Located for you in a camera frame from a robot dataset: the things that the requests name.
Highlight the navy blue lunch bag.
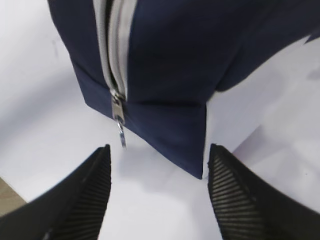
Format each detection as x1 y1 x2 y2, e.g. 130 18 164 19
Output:
48 0 320 179

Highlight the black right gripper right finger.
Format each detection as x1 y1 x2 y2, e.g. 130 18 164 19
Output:
207 144 320 240

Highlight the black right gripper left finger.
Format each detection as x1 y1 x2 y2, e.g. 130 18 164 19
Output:
0 145 111 240

